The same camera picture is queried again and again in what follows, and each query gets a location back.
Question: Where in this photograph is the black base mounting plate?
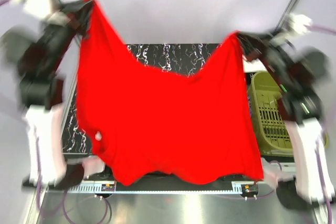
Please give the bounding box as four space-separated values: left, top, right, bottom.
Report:
83 155 269 185

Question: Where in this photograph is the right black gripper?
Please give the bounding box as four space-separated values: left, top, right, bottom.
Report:
234 25 293 89

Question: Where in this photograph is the red t-shirt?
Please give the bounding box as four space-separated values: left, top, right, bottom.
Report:
76 1 263 186

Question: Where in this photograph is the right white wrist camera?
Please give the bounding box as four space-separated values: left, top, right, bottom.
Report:
269 13 312 46

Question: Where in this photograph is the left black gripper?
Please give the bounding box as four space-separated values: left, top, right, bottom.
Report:
45 0 97 68

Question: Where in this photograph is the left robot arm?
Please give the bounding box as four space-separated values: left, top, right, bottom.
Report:
1 0 94 190

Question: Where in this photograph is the white slotted cable duct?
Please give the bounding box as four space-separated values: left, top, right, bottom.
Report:
65 182 243 193

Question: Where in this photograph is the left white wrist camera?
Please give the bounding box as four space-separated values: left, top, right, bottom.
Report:
1 0 69 25

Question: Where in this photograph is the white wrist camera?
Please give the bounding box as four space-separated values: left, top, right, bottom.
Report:
1 0 69 25
269 13 312 46

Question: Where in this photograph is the white folded t-shirt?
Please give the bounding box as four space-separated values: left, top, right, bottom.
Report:
243 60 266 73

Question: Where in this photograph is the olive green plastic basket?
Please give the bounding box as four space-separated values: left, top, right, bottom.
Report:
246 70 330 157

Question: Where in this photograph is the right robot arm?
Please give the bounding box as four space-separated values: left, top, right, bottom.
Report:
237 31 335 210

